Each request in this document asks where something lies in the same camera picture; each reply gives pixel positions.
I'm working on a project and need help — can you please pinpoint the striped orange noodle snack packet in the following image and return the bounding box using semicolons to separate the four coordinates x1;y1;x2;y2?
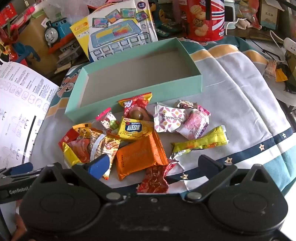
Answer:
73;123;122;180

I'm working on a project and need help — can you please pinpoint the white cable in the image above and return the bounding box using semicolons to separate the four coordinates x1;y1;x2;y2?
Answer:
269;30;287;63

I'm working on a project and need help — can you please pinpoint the pink white candy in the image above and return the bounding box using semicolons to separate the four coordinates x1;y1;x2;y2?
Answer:
95;107;121;130

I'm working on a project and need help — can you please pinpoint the small white device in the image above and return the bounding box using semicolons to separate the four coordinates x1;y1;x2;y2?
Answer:
223;0;236;24

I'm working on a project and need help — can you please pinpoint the small orange pink packet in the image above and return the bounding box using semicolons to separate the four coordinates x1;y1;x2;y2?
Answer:
264;59;278;78

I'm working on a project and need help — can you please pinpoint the white power strip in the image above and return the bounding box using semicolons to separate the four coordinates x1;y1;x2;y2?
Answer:
283;37;296;58

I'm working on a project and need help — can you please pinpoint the red box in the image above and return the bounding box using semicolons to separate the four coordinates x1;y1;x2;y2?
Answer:
0;2;18;27

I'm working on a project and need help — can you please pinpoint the toy tablet box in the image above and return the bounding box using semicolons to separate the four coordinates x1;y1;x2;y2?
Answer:
69;0;159;62

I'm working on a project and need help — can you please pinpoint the white instruction sheet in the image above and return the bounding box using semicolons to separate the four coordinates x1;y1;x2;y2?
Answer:
0;61;60;171

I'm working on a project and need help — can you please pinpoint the small brown candy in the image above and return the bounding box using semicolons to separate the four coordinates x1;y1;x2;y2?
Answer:
174;100;198;109

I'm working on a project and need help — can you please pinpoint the printed blanket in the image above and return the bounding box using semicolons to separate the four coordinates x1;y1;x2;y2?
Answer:
30;36;296;200

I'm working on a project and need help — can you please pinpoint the brown cardboard box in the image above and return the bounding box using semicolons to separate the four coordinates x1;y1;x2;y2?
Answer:
17;10;60;75

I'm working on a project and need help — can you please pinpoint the blue toy train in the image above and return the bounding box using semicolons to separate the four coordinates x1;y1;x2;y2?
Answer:
44;16;75;55

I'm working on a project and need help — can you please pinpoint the white flower-patterned snack packet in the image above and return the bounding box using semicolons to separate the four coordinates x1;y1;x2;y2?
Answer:
153;102;189;133

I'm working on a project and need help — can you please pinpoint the yellow wavy snack packet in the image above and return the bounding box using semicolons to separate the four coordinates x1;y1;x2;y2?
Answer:
62;142;85;168

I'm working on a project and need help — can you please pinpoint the red cookie tin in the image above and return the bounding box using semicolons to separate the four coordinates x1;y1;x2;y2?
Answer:
179;0;225;42

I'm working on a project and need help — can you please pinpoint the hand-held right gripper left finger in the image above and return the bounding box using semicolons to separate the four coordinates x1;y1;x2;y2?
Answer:
35;155;123;202

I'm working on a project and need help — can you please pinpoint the pink white snack packet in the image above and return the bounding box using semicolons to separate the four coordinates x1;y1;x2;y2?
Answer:
176;109;211;139

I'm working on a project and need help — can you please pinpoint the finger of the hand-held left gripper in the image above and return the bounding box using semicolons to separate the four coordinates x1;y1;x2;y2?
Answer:
0;162;34;179

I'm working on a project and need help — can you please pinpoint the mint green cardboard box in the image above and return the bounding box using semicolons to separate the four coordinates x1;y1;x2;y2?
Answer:
65;38;203;122

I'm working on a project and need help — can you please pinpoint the yellow snack packet blue label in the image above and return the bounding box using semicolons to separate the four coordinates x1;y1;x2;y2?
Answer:
118;116;155;141

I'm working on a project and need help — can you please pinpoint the red candy packet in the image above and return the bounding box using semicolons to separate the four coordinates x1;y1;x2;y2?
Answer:
118;92;153;121

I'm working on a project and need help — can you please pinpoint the red foil candy wrapper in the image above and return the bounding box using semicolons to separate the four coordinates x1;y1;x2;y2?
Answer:
136;159;179;194

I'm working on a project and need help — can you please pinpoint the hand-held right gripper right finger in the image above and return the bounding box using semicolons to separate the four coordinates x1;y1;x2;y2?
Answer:
185;155;270;202

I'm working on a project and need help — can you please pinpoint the stack of small boxes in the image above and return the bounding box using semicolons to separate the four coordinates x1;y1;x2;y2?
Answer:
54;42;81;75

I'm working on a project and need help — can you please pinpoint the small yellow packet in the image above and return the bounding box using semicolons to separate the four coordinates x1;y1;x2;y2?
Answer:
275;68;288;82

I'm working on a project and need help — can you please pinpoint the orange-red long snack packet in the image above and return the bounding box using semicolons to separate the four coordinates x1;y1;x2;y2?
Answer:
58;128;90;164

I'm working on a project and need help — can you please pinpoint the yellow-green snack bar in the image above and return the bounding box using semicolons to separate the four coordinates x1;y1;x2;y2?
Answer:
171;125;229;158

